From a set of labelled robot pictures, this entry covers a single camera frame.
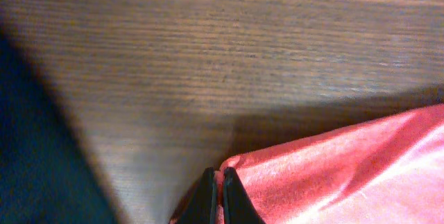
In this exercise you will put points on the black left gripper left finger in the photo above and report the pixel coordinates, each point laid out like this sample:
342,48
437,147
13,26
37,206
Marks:
202,207

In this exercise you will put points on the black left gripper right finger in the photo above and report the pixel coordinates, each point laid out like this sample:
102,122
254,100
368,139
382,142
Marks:
237,206

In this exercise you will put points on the red t-shirt white print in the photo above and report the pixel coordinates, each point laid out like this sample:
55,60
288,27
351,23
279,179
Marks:
388,170

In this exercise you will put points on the black crumpled garment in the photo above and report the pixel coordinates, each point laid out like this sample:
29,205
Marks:
44,176

